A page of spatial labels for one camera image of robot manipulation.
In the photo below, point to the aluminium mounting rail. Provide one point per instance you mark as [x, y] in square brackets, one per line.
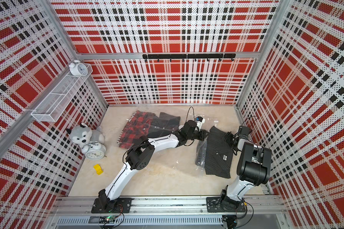
[169, 205]

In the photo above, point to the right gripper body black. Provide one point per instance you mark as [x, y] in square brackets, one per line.
[230, 139]

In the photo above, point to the white wire shelf basket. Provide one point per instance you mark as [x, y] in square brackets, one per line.
[54, 104]

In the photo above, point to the black hook rail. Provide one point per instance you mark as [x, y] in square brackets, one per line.
[189, 56]

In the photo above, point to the red black plaid shirt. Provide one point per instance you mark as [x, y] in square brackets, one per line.
[138, 125]

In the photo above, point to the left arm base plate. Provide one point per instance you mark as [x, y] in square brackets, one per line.
[103, 205]

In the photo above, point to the grey pinstripe garment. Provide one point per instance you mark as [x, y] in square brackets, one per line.
[214, 154]

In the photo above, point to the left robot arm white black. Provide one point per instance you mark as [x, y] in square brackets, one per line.
[138, 157]

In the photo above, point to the white alarm clock on table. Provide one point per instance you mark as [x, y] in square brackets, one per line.
[94, 151]

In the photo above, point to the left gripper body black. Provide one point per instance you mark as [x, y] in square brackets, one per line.
[199, 135]

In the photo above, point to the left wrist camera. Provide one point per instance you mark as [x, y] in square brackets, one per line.
[199, 122]

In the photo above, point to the clear vacuum bag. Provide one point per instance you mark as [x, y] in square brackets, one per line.
[189, 149]

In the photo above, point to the yellow small block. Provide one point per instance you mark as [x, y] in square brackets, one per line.
[98, 169]

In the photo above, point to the husky plush toy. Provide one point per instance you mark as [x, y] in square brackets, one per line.
[83, 135]

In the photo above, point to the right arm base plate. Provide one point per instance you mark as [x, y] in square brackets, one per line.
[216, 204]

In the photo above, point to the white alarm clock on shelf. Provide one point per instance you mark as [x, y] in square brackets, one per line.
[77, 68]

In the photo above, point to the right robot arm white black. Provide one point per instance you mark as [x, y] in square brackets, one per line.
[253, 168]

